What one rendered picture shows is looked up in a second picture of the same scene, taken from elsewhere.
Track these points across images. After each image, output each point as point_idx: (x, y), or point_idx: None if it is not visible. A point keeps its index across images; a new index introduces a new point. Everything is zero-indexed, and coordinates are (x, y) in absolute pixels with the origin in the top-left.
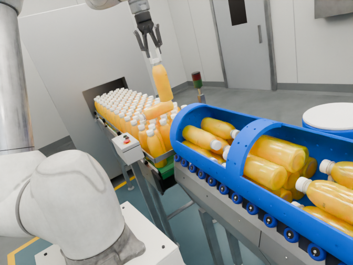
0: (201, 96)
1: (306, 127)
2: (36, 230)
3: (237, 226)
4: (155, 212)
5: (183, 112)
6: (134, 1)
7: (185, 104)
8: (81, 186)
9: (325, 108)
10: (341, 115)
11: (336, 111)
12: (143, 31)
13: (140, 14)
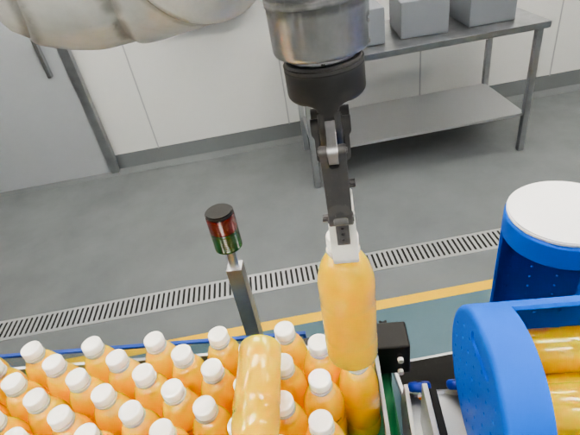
0: (242, 268)
1: (561, 252)
2: None
3: None
4: None
5: (526, 371)
6: (355, 0)
7: (282, 321)
8: None
9: (527, 203)
10: (576, 209)
11: (555, 204)
12: (343, 139)
13: (359, 64)
